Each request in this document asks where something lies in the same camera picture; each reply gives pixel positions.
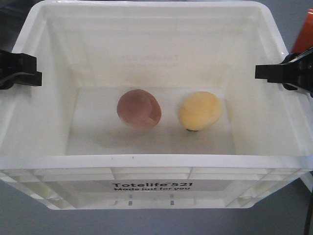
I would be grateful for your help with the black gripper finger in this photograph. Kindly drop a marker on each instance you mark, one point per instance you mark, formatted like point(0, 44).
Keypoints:
point(17, 62)
point(21, 78)

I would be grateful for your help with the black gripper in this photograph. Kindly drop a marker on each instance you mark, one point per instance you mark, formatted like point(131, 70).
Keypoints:
point(297, 67)

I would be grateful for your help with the brown plush ball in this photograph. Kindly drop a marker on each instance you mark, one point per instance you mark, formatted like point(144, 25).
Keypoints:
point(138, 108)

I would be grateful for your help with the white plastic tote box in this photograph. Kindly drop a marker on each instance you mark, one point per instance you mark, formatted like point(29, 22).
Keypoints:
point(64, 144)

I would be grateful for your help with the orange object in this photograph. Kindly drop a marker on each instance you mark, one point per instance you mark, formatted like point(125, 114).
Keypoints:
point(304, 39)

